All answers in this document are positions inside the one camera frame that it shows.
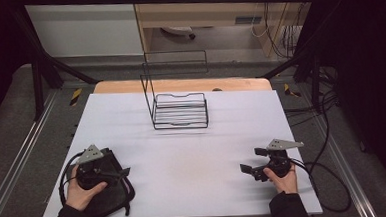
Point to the light wooden desk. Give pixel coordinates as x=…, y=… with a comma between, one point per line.
x=209, y=16

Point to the white cabinet panel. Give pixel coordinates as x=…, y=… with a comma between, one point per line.
x=83, y=30

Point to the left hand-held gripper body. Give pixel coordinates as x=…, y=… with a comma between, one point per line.
x=90, y=167

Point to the person's right hand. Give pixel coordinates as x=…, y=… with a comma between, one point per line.
x=285, y=182

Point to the person's left hand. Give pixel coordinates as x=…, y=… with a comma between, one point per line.
x=82, y=196

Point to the dark grey towel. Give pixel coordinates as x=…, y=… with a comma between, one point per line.
x=115, y=196

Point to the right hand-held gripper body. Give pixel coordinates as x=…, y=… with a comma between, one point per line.
x=279, y=160

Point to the yellow black tape strip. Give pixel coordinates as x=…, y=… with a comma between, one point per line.
x=75, y=97
x=291, y=91

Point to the office chair base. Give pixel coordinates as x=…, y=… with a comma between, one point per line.
x=178, y=30

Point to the white board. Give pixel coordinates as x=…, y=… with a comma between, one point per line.
x=184, y=169

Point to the aluminium rail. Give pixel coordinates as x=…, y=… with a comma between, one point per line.
x=19, y=154
x=346, y=167

